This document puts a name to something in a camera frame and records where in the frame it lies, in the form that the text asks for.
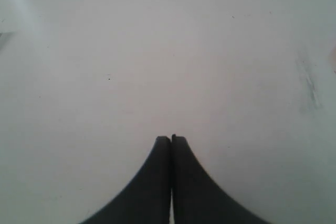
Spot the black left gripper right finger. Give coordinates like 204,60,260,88
171,134,266,223

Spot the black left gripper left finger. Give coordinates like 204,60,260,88
83,136,171,223

